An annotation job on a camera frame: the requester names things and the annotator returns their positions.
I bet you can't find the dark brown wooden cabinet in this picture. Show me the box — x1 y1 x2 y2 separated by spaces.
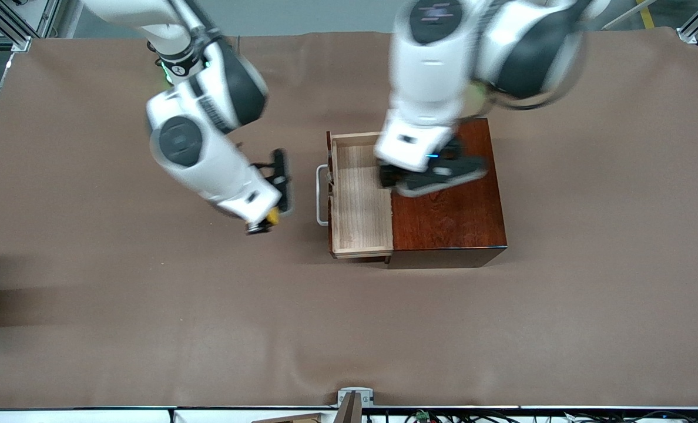
384 117 508 270

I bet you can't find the light wooden board piece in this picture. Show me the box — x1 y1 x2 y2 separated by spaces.
252 413 324 423

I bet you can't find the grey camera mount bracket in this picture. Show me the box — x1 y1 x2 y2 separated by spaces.
337 387 374 423

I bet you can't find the large table covering sheet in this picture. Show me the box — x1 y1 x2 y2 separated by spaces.
0 26 698 409

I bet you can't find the white metal drawer handle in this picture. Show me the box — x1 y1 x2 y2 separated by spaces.
316 164 331 227

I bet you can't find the wooden drawer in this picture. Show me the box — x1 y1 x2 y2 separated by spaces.
325 130 395 262

